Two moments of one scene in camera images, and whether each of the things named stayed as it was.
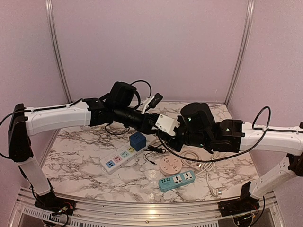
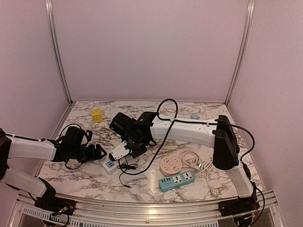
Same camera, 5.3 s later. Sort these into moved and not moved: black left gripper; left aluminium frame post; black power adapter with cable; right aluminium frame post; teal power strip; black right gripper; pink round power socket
Moved: black left gripper; black right gripper; black power adapter with cable
Not moved: right aluminium frame post; teal power strip; pink round power socket; left aluminium frame post
